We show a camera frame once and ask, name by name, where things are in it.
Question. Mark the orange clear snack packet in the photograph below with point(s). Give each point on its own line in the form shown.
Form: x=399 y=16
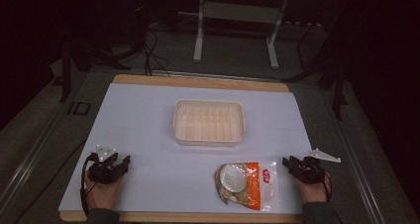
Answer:
x=246 y=184

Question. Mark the white metal table frame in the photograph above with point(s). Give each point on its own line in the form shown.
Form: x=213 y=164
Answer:
x=199 y=29

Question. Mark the person's left hand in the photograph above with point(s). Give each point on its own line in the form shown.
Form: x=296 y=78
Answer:
x=102 y=194

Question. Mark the white plastic tray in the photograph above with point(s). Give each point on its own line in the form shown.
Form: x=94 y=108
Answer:
x=209 y=123

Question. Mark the black metal stand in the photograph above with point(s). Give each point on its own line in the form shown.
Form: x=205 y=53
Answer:
x=338 y=85
x=66 y=75

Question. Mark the white table mat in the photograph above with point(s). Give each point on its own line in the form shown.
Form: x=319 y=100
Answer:
x=148 y=134

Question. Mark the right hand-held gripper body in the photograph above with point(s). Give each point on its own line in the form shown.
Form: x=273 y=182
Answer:
x=312 y=169

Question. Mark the person's right hand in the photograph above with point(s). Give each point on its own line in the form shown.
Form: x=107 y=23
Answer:
x=312 y=191

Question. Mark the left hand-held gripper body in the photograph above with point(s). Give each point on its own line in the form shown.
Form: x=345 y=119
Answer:
x=100 y=172

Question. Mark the black floor bracket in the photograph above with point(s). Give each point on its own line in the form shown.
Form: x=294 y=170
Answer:
x=79 y=108

